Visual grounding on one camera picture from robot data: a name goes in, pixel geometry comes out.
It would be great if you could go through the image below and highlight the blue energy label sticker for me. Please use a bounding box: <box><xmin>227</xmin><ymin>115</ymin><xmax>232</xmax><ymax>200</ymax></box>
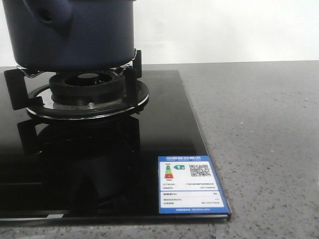
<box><xmin>158</xmin><ymin>155</ymin><xmax>230</xmax><ymax>215</ymax></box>

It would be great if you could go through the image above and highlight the black round gas burner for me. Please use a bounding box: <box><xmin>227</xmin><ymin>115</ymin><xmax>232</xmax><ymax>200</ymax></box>
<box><xmin>49</xmin><ymin>71</ymin><xmax>126</xmax><ymax>106</ymax></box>

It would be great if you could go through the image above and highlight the black glass gas stove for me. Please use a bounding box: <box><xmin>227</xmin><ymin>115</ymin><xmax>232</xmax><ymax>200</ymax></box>
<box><xmin>0</xmin><ymin>71</ymin><xmax>231</xmax><ymax>226</ymax></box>

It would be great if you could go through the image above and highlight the dark blue cooking pot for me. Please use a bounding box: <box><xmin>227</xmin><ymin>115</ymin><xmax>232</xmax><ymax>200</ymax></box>
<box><xmin>3</xmin><ymin>0</ymin><xmax>135</xmax><ymax>72</ymax></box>

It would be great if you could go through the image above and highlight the black pot support grate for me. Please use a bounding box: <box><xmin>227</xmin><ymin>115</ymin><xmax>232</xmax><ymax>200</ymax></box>
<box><xmin>4</xmin><ymin>50</ymin><xmax>149</xmax><ymax>121</ymax></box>

